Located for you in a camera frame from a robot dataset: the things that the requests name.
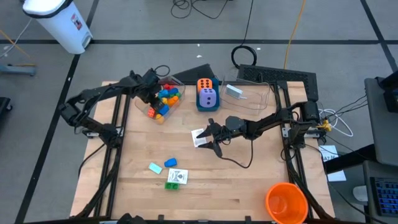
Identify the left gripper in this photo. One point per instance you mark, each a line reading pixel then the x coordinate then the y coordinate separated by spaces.
pixel 154 98

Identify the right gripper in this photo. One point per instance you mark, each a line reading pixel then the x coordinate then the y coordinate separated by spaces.
pixel 221 132

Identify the playing card box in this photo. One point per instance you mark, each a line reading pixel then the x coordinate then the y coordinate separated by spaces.
pixel 177 176
pixel 234 91
pixel 196 137

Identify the orange toy brick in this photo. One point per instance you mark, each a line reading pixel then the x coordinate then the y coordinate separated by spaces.
pixel 151 112

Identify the large blue toy block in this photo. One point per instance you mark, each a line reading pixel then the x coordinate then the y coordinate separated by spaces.
pixel 163 109

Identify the red toy block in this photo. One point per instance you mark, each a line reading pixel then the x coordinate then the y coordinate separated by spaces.
pixel 167 86

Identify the orange toy block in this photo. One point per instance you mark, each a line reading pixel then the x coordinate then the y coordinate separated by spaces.
pixel 173 100

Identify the bright green toy block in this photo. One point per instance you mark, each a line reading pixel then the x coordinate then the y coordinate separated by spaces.
pixel 178 94

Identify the purple foam die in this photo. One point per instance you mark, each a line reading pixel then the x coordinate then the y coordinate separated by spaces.
pixel 206 97

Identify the orange foam die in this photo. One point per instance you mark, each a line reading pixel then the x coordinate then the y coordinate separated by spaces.
pixel 204 83

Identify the green two-stud toy brick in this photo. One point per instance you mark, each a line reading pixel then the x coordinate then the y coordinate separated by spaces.
pixel 171 186

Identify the mint toy brick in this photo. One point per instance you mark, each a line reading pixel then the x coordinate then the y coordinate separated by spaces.
pixel 155 168

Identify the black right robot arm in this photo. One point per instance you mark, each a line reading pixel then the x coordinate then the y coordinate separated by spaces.
pixel 273 119

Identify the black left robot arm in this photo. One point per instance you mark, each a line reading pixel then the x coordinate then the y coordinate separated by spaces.
pixel 102 90

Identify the clear plastic bin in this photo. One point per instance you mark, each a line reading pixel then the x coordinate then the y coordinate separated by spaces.
pixel 255 102
pixel 141 105

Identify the teal plastic bin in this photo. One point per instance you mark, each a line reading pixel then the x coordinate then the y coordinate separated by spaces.
pixel 207 109

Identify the black wedge panel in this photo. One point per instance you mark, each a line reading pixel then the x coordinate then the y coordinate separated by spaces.
pixel 196 74

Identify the orange pumpkin bucket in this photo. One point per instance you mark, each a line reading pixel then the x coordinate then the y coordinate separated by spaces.
pixel 286 202

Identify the white trash can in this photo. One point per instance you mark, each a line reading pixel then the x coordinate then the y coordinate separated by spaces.
pixel 59 28

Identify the white paper sheet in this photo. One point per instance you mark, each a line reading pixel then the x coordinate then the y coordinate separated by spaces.
pixel 328 152
pixel 337 176

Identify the grey stand base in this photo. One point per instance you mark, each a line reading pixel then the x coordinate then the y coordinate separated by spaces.
pixel 18 70

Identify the black desk bar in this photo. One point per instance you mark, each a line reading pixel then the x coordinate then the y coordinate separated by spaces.
pixel 348 161

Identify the black chair base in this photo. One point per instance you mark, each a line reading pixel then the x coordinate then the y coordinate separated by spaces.
pixel 3 104

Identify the white round device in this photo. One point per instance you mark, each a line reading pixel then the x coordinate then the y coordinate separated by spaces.
pixel 360 193

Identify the grey desk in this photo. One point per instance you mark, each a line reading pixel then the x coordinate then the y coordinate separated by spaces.
pixel 382 130
pixel 373 169

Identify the backlit keyboard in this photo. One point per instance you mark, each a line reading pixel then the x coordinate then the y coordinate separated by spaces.
pixel 385 196

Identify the black desk device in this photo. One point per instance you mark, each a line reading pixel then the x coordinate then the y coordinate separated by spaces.
pixel 391 96

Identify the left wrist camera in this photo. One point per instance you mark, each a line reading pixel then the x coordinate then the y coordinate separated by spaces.
pixel 150 77

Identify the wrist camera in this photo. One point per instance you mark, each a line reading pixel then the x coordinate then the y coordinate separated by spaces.
pixel 150 77
pixel 235 123

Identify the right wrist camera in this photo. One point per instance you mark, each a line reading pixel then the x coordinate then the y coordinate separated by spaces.
pixel 235 123

